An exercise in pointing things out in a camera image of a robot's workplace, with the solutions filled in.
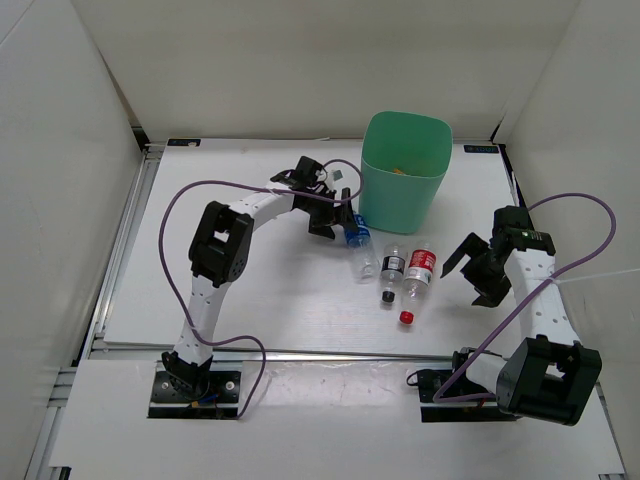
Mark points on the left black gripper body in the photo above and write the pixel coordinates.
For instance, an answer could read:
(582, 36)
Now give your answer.
(322, 213)

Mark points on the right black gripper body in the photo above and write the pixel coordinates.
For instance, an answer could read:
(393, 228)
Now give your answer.
(485, 271)

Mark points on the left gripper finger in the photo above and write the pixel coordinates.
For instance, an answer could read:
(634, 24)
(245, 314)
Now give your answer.
(322, 231)
(346, 213)

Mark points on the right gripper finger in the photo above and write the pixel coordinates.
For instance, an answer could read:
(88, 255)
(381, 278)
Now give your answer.
(472, 246)
(488, 301)

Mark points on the blue label water bottle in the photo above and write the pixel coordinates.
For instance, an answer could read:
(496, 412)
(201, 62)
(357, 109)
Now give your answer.
(364, 261)

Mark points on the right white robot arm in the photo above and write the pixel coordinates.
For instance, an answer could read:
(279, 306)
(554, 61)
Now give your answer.
(550, 375)

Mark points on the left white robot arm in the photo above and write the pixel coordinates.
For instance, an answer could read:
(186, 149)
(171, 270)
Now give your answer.
(219, 254)

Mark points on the green plastic bin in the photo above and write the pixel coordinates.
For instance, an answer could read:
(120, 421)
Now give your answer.
(419, 145)

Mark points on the red label water bottle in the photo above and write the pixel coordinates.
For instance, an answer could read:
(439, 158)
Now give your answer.
(418, 276)

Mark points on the black label water bottle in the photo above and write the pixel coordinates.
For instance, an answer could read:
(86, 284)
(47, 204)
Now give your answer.
(392, 271)

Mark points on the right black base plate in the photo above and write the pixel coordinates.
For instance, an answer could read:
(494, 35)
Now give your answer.
(463, 402)

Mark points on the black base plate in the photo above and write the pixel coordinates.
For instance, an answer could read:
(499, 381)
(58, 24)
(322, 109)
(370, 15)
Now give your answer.
(463, 402)
(217, 399)

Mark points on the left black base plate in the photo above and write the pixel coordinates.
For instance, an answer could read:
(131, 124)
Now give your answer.
(217, 399)

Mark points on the aluminium frame rail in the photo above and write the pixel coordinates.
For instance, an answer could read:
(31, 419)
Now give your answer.
(298, 295)

